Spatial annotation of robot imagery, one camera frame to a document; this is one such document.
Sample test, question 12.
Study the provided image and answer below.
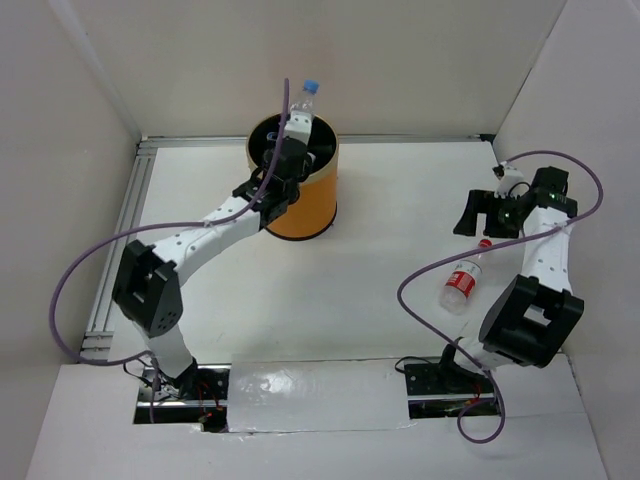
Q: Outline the clear bottle blue label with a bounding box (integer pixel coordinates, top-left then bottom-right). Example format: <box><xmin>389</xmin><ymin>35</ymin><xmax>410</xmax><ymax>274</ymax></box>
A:
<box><xmin>289</xmin><ymin>79</ymin><xmax>319</xmax><ymax>117</ymax></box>

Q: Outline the clear bottle red label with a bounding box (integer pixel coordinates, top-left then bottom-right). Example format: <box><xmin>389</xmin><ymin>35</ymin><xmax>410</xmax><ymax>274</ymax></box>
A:
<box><xmin>439</xmin><ymin>238</ymin><xmax>494</xmax><ymax>315</ymax></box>

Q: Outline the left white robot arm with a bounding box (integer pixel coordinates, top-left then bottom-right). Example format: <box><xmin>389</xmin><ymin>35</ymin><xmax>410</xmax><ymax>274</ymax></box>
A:
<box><xmin>112</xmin><ymin>137</ymin><xmax>316</xmax><ymax>399</ymax></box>

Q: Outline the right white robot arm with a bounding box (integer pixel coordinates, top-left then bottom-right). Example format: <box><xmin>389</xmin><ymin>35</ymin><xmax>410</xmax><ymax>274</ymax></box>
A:
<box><xmin>436</xmin><ymin>166</ymin><xmax>584</xmax><ymax>392</ymax></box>

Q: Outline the orange cylindrical bin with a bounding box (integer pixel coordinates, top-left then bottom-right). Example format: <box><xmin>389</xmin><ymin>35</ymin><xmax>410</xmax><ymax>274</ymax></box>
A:
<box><xmin>266</xmin><ymin>116</ymin><xmax>339</xmax><ymax>241</ymax></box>

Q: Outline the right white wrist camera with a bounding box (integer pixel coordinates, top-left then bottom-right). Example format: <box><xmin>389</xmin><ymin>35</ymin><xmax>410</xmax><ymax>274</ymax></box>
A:
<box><xmin>493</xmin><ymin>163</ymin><xmax>528</xmax><ymax>198</ymax></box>

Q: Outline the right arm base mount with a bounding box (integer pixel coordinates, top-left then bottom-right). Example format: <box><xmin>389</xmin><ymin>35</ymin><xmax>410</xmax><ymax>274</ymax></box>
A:
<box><xmin>394</xmin><ymin>347</ymin><xmax>500</xmax><ymax>420</ymax></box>

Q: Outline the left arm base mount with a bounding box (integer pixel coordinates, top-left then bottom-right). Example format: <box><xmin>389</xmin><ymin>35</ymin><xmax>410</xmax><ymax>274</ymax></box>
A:
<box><xmin>123</xmin><ymin>360</ymin><xmax>231</xmax><ymax>433</ymax></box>

